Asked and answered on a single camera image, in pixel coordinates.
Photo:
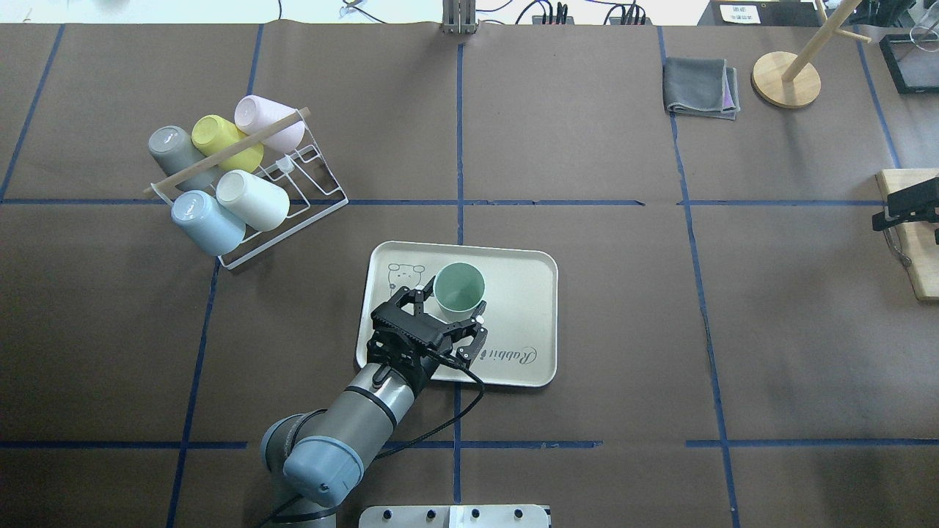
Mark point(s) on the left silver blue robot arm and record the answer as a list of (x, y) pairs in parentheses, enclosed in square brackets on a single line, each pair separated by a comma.
[(316, 459)]

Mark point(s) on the blue cup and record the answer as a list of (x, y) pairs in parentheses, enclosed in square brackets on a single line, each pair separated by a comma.
[(212, 227)]

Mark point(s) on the grey folded cloth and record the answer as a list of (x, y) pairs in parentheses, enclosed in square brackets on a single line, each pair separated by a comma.
[(704, 87)]

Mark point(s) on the wooden cutting board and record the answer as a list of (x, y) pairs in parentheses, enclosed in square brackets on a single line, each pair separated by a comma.
[(915, 240)]

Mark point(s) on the yellow cup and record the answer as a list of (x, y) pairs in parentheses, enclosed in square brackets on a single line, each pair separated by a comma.
[(212, 134)]

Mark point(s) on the cream cup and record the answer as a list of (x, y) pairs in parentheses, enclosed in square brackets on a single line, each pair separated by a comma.
[(260, 203)]

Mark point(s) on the wooden mug tree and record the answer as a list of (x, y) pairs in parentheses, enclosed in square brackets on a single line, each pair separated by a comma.
[(789, 80)]

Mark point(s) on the black metal tray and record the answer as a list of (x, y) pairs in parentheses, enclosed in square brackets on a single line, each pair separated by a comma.
[(913, 70)]

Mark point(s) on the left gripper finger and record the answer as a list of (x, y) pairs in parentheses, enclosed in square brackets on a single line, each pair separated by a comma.
[(415, 296), (463, 340)]

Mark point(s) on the white wire cup rack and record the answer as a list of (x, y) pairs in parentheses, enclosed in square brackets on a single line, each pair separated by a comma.
[(304, 175)]

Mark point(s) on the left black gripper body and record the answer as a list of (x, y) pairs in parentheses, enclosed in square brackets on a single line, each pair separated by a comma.
[(460, 339)]

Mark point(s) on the black box with label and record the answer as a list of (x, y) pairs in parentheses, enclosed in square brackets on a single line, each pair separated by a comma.
[(738, 13)]

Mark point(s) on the pink cup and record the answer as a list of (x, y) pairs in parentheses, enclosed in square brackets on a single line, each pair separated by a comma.
[(253, 113)]

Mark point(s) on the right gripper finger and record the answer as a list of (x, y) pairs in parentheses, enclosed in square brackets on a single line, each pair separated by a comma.
[(916, 203)]

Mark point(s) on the green cup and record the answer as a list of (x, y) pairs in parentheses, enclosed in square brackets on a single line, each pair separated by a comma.
[(459, 289)]

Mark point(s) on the aluminium frame post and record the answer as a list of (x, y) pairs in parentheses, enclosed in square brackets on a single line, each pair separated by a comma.
[(459, 17)]

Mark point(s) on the beige rabbit tray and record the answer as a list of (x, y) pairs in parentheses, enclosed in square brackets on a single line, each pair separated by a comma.
[(521, 295)]

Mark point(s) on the grey cup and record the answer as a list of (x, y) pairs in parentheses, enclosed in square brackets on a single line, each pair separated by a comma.
[(173, 151)]

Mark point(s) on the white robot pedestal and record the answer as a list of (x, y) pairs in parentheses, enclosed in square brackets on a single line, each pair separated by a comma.
[(512, 515)]

